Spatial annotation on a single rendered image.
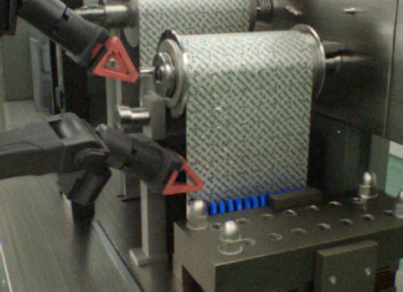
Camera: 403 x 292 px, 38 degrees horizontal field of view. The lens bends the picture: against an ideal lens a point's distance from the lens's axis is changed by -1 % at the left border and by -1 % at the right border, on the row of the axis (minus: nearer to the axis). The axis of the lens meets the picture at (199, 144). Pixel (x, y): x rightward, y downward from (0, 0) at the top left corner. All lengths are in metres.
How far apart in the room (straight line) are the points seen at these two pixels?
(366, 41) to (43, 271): 0.70
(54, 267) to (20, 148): 0.37
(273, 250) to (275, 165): 0.23
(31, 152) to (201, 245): 0.28
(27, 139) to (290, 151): 0.47
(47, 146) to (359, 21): 0.58
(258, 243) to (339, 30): 0.45
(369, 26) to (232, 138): 0.31
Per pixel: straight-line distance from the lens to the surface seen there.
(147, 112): 1.02
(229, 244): 0.85
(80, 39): 0.94
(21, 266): 1.15
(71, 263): 1.13
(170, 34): 0.99
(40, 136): 0.83
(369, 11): 1.07
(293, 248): 0.89
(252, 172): 1.04
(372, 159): 1.37
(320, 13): 1.19
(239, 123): 1.00
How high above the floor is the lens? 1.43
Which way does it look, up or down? 17 degrees down
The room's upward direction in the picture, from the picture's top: straight up
